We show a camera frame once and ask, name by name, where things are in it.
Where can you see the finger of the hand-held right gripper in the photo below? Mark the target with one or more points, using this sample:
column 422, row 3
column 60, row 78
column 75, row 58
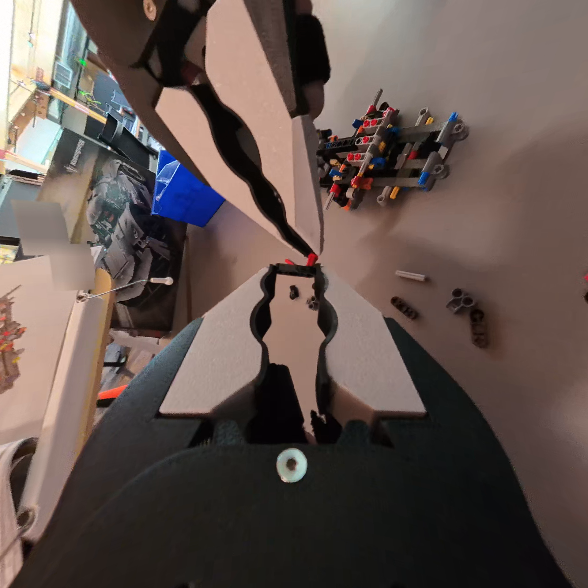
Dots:
column 183, row 119
column 257, row 69

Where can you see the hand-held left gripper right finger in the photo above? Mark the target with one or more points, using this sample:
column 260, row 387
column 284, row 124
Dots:
column 372, row 367

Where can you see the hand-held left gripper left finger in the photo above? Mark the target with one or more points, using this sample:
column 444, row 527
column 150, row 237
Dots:
column 220, row 363

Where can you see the red lego pin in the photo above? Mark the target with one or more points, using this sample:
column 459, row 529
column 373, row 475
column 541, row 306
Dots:
column 312, row 258

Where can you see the multicolour lego car chassis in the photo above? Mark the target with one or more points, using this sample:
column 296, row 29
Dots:
column 390, row 156

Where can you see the white lego axle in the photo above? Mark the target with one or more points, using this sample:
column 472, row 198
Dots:
column 411, row 275

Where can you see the dark lego set box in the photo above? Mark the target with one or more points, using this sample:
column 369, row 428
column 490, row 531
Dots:
column 138, row 239

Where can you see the person's right hand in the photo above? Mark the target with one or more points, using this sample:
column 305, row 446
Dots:
column 316, row 101

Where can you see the black tray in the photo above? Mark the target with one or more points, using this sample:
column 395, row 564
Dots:
column 119, row 138

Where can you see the blue plastic bin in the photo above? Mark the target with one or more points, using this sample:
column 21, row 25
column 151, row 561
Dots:
column 193, row 202

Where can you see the orange plastic object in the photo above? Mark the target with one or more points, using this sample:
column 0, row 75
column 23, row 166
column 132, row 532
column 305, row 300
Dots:
column 112, row 395

